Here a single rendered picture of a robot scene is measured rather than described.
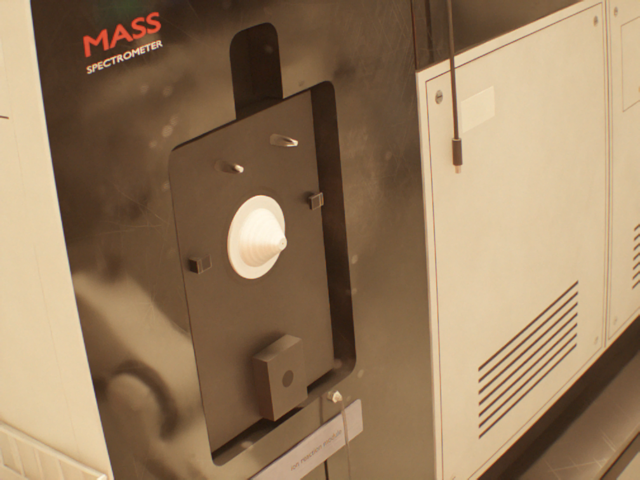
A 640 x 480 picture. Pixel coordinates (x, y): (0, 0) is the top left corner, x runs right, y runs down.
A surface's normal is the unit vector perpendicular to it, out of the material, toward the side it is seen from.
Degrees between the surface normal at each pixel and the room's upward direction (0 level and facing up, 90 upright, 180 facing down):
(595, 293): 90
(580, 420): 0
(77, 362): 90
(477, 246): 90
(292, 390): 90
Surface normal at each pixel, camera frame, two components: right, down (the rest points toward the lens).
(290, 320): 0.79, 0.18
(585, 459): -0.08, -0.91
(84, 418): -0.61, 0.37
